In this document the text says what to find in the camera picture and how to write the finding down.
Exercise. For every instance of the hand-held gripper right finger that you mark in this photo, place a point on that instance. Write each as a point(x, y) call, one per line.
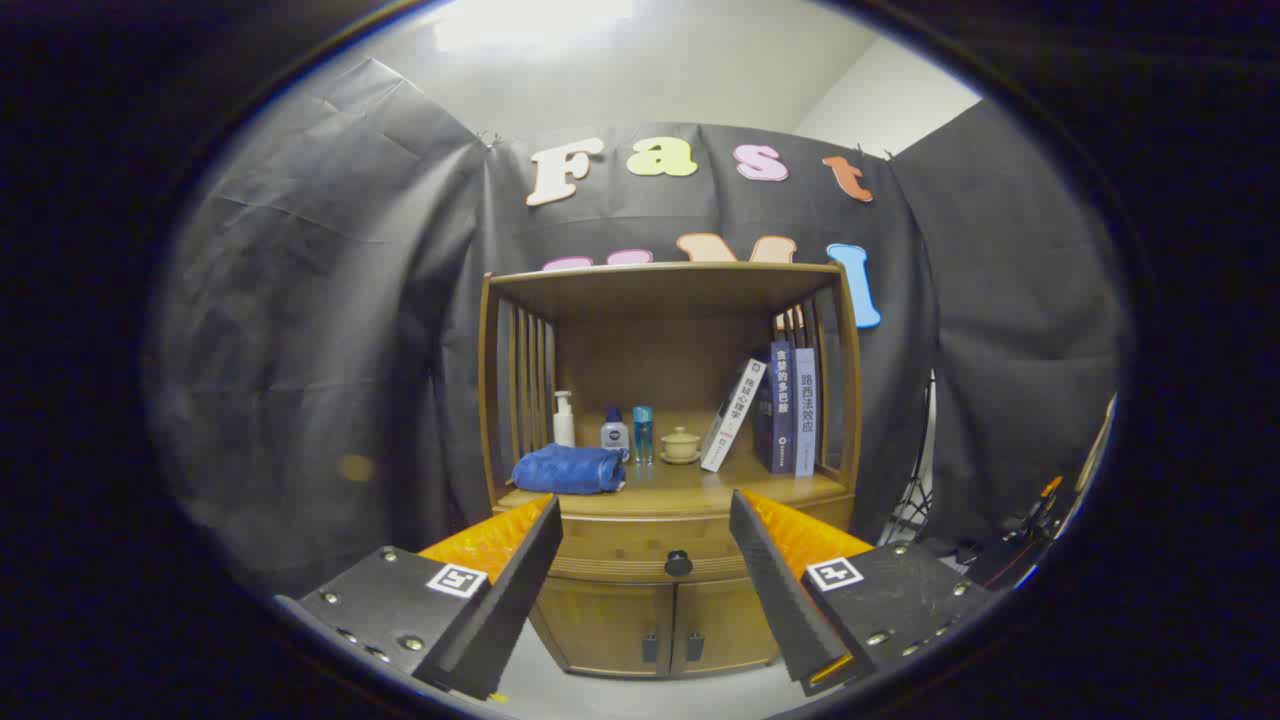
point(780, 600)

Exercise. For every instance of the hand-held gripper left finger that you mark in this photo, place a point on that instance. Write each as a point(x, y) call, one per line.
point(505, 610)

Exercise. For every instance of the wooden drawer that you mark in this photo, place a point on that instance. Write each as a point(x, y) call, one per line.
point(630, 540)

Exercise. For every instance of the wooden cabinet door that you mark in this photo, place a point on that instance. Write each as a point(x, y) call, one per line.
point(725, 620)
point(610, 625)

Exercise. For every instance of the wooden countertop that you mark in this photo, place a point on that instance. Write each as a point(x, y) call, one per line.
point(680, 485)

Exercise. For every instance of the wooden cabinet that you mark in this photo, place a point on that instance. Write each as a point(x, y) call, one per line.
point(650, 360)

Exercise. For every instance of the blue folded towel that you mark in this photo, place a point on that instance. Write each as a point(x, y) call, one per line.
point(565, 470)

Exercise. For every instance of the beige lidded teacup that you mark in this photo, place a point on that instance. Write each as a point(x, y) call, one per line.
point(680, 445)

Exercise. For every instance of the light purple book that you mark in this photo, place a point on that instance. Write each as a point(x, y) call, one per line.
point(805, 415)

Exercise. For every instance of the white book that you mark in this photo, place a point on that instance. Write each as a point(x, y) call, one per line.
point(730, 420)

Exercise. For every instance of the dark blue book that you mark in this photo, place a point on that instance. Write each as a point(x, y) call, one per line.
point(778, 410)

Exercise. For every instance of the white pump bottle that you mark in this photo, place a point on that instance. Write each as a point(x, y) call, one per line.
point(564, 425)

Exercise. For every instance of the small white blue-capped bottle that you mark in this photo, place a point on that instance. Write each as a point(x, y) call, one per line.
point(614, 435)

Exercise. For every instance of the clear blue bottle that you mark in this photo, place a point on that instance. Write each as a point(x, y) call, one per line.
point(642, 435)

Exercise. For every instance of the black device with orange part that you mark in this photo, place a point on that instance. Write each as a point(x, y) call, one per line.
point(1015, 545)

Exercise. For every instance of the black backdrop cloth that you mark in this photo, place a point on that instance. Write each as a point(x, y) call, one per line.
point(330, 330)

